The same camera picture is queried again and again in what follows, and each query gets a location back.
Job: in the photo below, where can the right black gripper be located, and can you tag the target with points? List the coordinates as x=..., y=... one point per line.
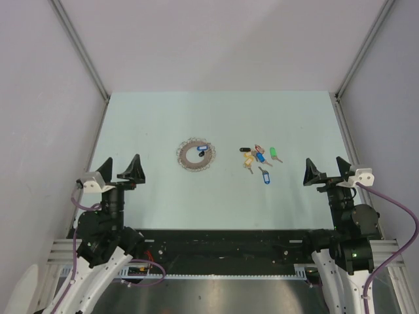
x=311, y=174

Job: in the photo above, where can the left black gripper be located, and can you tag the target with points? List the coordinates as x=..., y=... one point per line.
x=134, y=173

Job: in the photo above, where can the blue key tag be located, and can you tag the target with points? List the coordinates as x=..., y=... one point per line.
x=266, y=175
x=262, y=160

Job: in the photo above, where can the metal disc with keyrings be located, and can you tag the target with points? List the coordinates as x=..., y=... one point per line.
x=207, y=159

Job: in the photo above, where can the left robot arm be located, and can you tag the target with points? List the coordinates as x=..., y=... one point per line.
x=107, y=245

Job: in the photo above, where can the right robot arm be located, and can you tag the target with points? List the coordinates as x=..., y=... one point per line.
x=343, y=255

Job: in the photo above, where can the green key tag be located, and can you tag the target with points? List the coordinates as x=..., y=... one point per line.
x=274, y=154

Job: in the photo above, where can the yellow key tag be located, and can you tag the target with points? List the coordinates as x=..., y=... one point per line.
x=248, y=163

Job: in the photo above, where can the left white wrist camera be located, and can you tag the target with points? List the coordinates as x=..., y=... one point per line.
x=93, y=183

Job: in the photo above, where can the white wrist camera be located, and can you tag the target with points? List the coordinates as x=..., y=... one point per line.
x=93, y=183
x=359, y=174

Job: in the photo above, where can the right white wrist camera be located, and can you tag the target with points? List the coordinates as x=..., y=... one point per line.
x=359, y=174

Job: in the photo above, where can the right aluminium corner post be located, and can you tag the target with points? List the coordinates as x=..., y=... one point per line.
x=373, y=31

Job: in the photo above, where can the aluminium corner post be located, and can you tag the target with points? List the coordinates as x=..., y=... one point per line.
x=373, y=31
x=80, y=49

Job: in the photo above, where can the aluminium frame crossbar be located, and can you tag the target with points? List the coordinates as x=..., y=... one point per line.
x=61, y=252

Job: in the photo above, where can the white cable duct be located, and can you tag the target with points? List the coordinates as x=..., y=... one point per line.
x=298, y=274

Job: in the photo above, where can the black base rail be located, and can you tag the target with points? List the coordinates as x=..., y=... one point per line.
x=167, y=247

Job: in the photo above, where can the left aluminium corner post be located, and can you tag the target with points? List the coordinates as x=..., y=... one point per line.
x=80, y=49

